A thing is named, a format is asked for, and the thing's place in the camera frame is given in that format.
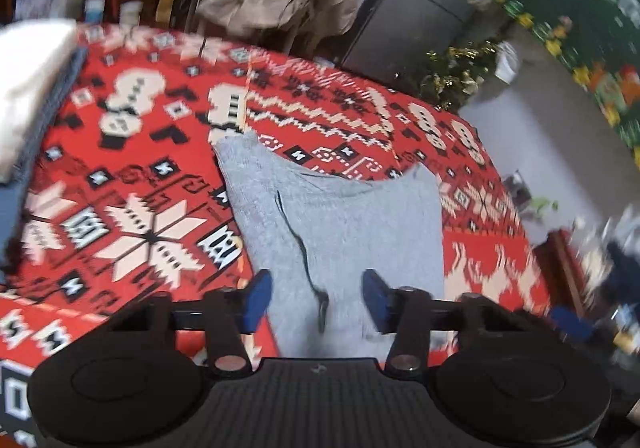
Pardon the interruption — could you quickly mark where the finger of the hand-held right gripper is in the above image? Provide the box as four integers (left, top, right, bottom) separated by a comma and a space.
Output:
550, 305, 593, 341

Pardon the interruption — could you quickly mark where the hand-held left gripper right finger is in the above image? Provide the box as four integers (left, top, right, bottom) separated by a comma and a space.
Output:
363, 269, 531, 375

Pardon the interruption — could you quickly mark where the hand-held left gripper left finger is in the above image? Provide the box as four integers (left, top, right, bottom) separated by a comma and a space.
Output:
107, 270, 273, 375

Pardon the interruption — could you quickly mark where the grey knit sweater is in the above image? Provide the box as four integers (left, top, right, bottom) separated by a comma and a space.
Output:
214, 133, 446, 359

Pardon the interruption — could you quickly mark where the wooden bedside cabinet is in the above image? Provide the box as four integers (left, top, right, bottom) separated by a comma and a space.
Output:
535, 228, 640, 329

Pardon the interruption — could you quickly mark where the dark blue fluffy garment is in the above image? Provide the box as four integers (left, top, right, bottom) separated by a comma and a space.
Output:
597, 228, 640, 309

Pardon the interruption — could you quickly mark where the red patterned blanket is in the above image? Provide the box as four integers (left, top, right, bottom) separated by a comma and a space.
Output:
0, 22, 556, 448

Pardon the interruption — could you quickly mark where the folded blue garment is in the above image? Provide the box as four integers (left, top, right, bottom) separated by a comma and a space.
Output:
0, 48, 88, 273

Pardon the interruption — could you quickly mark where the white paper bag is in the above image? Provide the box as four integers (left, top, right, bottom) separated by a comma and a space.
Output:
495, 42, 520, 83

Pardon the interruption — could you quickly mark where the grey refrigerator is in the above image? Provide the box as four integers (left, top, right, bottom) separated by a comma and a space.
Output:
340, 0, 516, 83

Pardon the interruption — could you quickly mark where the folded white garment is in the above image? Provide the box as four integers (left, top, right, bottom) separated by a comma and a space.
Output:
0, 20, 78, 183

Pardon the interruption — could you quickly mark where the green Christmas printed cloth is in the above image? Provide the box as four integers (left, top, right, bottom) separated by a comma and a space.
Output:
502, 0, 640, 149

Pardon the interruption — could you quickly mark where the wall power socket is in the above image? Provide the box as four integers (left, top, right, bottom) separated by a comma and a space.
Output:
505, 170, 531, 209

